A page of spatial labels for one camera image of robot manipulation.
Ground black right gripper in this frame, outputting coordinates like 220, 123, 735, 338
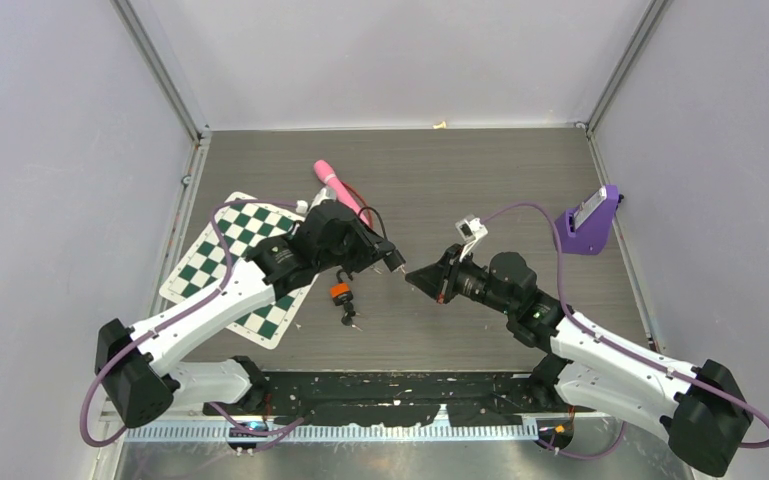
407, 242, 516, 315

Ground black cable padlock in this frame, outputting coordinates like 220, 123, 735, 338
366, 206, 406, 274

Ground orange black padlock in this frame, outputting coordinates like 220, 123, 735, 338
330, 269, 354, 306

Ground black headed keys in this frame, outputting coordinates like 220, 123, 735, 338
341, 302, 361, 331

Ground red cable padlock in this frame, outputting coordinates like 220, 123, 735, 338
341, 181, 374, 227

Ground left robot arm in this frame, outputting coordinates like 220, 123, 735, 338
90, 200, 405, 429

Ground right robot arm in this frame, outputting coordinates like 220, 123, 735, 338
405, 244, 754, 477

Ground pink toy microphone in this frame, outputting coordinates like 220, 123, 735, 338
313, 159, 360, 216

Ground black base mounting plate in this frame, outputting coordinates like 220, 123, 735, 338
221, 371, 586, 427

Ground green white chessboard mat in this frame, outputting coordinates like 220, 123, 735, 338
159, 203, 311, 350

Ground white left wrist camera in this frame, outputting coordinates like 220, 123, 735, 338
295, 186, 338, 216

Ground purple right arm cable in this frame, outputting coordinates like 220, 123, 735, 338
483, 202, 769, 460

